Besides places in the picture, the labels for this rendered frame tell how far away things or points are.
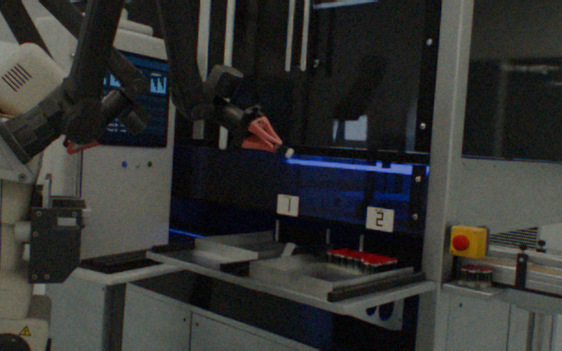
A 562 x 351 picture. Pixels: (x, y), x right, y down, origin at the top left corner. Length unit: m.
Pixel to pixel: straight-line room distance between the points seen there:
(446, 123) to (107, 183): 1.07
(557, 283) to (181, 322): 1.33
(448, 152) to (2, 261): 1.08
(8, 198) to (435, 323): 1.07
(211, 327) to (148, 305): 0.37
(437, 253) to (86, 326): 1.76
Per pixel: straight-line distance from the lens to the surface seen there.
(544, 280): 1.64
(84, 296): 2.89
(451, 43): 1.63
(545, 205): 2.30
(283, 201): 1.91
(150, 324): 2.50
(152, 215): 2.19
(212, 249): 1.77
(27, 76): 1.37
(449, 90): 1.61
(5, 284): 1.40
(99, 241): 2.04
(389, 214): 1.68
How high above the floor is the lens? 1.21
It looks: 3 degrees down
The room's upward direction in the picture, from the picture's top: 4 degrees clockwise
